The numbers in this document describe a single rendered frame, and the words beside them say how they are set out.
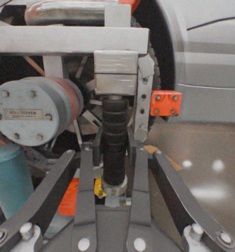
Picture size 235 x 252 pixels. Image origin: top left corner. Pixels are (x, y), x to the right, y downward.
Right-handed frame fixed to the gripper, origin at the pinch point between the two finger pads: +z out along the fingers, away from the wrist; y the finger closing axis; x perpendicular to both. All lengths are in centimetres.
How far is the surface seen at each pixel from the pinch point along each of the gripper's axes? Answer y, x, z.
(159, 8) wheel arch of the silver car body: 14, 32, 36
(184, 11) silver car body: 22, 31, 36
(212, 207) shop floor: 76, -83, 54
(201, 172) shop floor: 92, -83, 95
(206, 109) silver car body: 38, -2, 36
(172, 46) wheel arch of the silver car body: 20.0, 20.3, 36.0
